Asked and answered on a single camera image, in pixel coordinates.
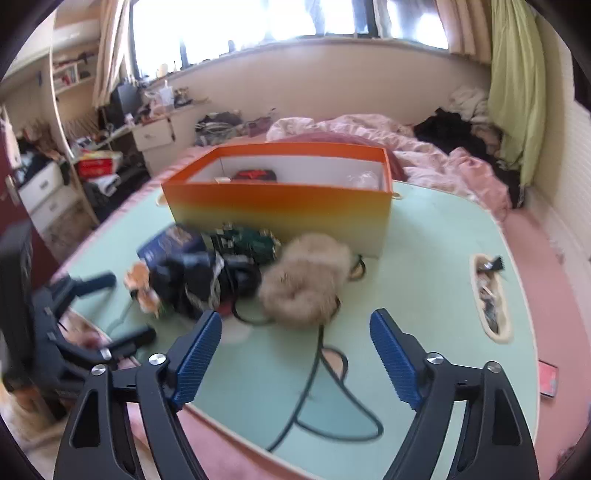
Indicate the white clothes pile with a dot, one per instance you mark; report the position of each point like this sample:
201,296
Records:
468,101

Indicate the white wall shelf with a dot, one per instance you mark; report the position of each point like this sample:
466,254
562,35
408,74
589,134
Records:
69,74

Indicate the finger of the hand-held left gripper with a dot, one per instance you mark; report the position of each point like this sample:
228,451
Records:
94,280
134,338

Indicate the small orange plush toy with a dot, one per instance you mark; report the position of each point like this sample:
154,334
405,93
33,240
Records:
138,281

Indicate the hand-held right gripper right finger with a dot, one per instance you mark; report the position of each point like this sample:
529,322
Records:
395,360

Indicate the black monitor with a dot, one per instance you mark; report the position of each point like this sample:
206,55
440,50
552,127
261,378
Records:
124,99

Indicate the black binder clip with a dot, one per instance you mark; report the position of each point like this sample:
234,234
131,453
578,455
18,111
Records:
493,264

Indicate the white drawer unit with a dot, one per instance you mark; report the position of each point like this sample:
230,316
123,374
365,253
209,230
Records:
44,184

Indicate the green toy car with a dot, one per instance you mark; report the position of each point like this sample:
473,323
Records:
249,240

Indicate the pink bed sheet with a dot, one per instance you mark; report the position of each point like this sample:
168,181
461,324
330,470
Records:
554,300

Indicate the grey clothes pile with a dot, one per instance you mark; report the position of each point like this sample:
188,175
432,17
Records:
219,124

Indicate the black clothes pile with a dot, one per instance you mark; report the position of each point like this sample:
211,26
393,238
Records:
443,129

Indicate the white bottle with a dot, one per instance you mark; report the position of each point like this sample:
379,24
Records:
166,94

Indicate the small trinkets pile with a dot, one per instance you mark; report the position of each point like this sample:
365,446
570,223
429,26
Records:
489,300

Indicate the beige fluffy pom-pom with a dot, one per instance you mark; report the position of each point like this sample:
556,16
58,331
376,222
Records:
300,281

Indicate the green curtain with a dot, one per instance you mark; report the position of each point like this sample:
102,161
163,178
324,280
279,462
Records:
517,92

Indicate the window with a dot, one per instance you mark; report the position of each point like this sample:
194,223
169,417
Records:
231,27

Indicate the green cartoon desktop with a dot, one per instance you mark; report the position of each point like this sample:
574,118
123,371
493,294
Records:
425,240

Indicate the beige curtain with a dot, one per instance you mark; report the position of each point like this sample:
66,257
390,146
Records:
466,27
111,46

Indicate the pink blanket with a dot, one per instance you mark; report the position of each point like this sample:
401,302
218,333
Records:
429,161

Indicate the orange cardboard box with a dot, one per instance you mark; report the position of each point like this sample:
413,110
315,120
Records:
277,207

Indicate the black cloth bag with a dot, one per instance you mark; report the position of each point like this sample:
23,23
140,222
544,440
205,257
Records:
184,281

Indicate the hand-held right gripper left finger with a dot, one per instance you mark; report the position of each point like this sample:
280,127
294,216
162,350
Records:
198,355

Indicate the red tissue box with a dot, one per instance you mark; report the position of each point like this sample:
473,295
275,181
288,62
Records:
94,167

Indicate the red and black pouch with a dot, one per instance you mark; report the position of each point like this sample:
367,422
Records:
253,175

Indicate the white louvered door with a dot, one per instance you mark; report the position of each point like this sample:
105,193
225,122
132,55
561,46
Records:
575,175

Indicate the white desk with drawer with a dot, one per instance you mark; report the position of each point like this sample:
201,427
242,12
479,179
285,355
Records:
154,136

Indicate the clear plastic wrap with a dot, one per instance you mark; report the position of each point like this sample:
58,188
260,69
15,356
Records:
364,180

